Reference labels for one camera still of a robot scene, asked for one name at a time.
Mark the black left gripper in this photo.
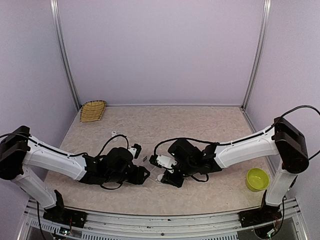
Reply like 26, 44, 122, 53
105, 164, 151, 185

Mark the clear plastic pill organizer box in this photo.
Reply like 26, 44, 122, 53
141, 156, 165, 185

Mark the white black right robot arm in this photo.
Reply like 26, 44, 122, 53
155, 117, 309, 222

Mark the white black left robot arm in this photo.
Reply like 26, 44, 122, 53
0, 125, 150, 223

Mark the woven bamboo tray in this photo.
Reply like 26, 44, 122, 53
80, 100, 106, 123

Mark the green plastic bowl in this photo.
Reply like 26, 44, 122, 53
246, 168, 270, 192

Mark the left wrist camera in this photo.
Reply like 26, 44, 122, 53
128, 143, 142, 159

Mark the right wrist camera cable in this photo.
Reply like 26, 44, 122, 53
152, 137, 221, 157

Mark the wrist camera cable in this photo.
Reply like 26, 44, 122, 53
96, 134, 130, 157
152, 137, 221, 157

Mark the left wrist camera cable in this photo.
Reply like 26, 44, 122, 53
96, 134, 130, 157

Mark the aluminium front frame rail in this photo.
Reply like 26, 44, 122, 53
16, 198, 309, 240

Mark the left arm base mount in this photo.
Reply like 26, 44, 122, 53
43, 190, 87, 228

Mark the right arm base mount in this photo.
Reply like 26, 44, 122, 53
238, 196, 283, 228

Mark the aluminium left corner post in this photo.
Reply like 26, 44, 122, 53
50, 0, 81, 111

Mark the aluminium corner post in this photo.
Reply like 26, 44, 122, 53
50, 0, 81, 111
241, 0, 272, 112

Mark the aluminium right corner post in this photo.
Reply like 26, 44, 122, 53
241, 0, 272, 112

